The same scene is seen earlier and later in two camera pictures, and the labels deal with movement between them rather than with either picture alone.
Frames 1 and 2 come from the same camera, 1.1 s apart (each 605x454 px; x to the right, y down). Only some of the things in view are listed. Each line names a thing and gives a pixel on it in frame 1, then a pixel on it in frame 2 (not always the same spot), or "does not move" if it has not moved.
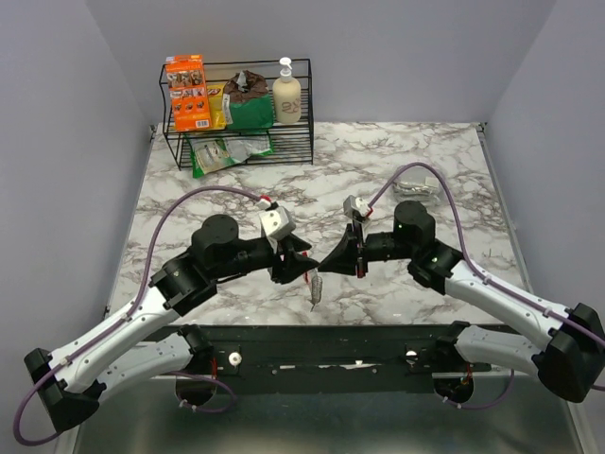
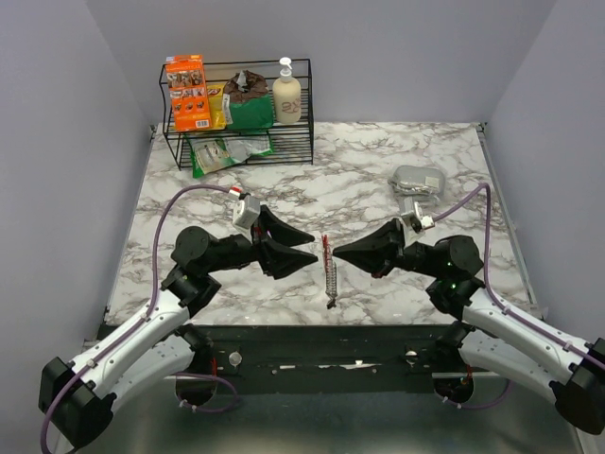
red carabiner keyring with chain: [316, 281] to [331, 270]
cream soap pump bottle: [286, 92] does not move
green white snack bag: [209, 155] does not move
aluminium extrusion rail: [306, 357] does not move
